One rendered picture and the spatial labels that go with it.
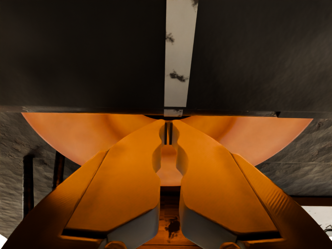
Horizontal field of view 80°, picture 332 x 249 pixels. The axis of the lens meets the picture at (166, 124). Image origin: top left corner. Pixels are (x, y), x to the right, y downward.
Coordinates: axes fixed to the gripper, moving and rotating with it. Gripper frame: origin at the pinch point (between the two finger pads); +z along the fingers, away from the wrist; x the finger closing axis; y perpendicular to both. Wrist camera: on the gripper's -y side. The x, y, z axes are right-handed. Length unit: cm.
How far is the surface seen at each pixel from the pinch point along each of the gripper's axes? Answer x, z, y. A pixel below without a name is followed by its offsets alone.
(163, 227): -0.1, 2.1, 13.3
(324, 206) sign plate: 32.8, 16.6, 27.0
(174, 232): 1.1, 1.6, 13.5
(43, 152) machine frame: -14.2, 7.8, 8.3
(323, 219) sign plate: 36, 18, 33
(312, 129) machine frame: 15.1, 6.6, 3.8
